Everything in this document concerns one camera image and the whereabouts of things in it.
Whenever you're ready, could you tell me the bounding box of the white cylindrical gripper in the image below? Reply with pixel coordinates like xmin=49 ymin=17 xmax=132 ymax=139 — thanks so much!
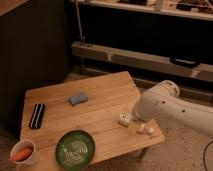
xmin=128 ymin=102 xmax=150 ymax=135

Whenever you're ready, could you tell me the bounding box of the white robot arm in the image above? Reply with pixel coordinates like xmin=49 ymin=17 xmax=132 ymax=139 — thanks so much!
xmin=133 ymin=80 xmax=213 ymax=138

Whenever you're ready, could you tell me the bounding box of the white patterned plastic bottle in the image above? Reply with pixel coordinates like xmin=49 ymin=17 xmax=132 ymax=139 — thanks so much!
xmin=118 ymin=112 xmax=154 ymax=136

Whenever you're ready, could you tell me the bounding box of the wooden table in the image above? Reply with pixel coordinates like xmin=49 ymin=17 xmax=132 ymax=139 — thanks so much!
xmin=16 ymin=72 xmax=165 ymax=171

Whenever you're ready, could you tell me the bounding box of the green round plate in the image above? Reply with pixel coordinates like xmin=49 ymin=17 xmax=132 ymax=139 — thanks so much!
xmin=55 ymin=130 xmax=96 ymax=171

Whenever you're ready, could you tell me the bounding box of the blue sponge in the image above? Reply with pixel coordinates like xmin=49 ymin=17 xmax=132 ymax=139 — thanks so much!
xmin=69 ymin=93 xmax=88 ymax=106

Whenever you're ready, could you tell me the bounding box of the grey metal shelf beam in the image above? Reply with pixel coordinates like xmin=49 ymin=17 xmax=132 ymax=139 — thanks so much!
xmin=71 ymin=41 xmax=213 ymax=82

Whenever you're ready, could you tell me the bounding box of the black white striped eraser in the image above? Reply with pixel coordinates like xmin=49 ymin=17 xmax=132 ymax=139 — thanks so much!
xmin=29 ymin=104 xmax=46 ymax=129

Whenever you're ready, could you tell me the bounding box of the white cup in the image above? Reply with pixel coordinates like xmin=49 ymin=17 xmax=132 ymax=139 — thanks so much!
xmin=9 ymin=139 xmax=38 ymax=165

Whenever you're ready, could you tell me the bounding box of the orange carrot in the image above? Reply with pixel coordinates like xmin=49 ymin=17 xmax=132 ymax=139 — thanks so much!
xmin=11 ymin=148 xmax=32 ymax=161

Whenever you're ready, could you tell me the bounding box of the metal vertical pole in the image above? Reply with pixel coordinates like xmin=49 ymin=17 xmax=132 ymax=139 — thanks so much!
xmin=75 ymin=0 xmax=85 ymax=45

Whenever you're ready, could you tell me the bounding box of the upper white shelf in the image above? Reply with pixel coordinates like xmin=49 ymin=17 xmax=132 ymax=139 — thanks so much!
xmin=70 ymin=0 xmax=213 ymax=21

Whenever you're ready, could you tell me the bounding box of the black handle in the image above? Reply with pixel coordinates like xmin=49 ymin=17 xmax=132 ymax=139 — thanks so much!
xmin=169 ymin=57 xmax=200 ymax=68

